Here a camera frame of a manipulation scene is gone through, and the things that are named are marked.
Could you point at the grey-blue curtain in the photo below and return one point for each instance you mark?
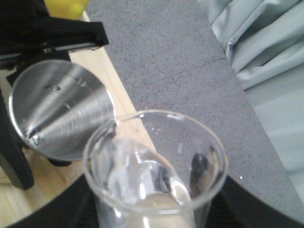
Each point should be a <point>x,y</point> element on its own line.
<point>264,43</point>

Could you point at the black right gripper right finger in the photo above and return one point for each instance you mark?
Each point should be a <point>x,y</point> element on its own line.
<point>235,207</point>

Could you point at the yellow lemon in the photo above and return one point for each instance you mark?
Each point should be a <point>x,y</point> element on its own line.
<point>66,9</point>

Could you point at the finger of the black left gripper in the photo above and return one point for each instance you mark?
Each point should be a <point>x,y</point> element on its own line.
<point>13,162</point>
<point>48,34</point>

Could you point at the clear glass beaker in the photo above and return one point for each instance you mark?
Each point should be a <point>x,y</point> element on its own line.
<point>154,169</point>

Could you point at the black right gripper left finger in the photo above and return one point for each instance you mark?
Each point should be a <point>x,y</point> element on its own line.
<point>73,208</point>

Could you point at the light wooden cutting board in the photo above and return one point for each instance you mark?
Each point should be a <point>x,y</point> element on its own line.
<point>53,177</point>

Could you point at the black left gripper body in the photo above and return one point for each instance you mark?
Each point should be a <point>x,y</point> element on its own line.
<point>18,35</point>

